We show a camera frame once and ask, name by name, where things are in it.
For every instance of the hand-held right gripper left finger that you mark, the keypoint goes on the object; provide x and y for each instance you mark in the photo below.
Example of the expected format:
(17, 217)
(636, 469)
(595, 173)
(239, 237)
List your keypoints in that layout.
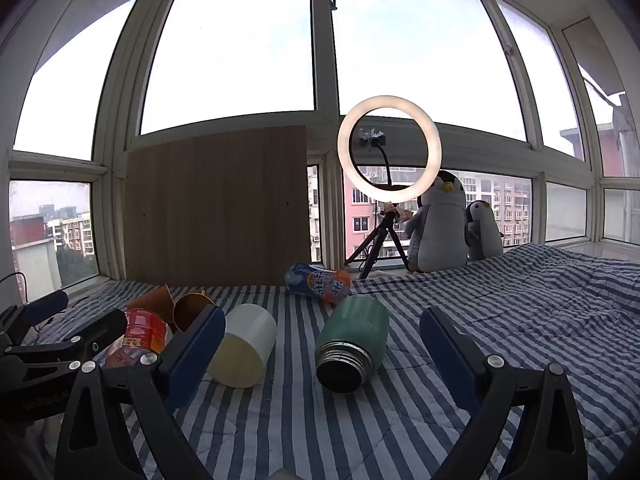
(192, 360)

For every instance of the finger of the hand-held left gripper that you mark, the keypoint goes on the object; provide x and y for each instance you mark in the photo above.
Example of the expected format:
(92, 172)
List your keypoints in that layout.
(102, 329)
(47, 303)

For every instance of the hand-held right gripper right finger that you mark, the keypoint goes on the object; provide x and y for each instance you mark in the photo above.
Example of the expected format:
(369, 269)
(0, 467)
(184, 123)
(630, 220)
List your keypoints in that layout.
(450, 360)

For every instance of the red printed cup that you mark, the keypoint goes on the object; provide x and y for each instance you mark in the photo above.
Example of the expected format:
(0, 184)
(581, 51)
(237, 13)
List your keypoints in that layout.
(145, 332)

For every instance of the copper metal cup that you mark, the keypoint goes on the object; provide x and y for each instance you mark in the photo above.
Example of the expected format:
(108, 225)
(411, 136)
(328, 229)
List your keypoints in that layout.
(189, 309)

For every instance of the brown paper cup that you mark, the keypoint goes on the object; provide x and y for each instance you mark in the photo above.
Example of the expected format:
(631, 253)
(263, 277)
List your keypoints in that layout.
(152, 299)

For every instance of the white plastic cup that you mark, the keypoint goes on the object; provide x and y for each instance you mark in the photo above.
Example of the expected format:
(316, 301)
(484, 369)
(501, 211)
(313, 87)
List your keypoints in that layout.
(247, 340)

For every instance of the green metal thermos cup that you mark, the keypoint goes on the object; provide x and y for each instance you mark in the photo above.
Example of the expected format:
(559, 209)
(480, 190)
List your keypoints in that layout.
(352, 340)

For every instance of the blue striped blanket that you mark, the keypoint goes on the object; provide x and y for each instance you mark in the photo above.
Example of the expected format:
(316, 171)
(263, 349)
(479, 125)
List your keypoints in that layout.
(475, 300)

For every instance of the small penguin plush toy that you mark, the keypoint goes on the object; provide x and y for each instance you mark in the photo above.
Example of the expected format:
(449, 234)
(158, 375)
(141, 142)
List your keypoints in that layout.
(484, 235)

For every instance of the large penguin plush toy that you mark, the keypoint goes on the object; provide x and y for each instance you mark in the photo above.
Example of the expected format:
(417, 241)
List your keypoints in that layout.
(440, 230)

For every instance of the black and red tripod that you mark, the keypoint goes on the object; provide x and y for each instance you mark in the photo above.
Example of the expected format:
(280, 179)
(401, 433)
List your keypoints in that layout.
(382, 234)

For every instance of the wooden board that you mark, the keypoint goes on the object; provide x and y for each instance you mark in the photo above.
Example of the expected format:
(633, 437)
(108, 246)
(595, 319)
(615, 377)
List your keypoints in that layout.
(215, 210)

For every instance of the phone holder with gooseneck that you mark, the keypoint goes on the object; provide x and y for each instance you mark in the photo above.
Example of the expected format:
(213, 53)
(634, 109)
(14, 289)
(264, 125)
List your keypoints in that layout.
(371, 139)

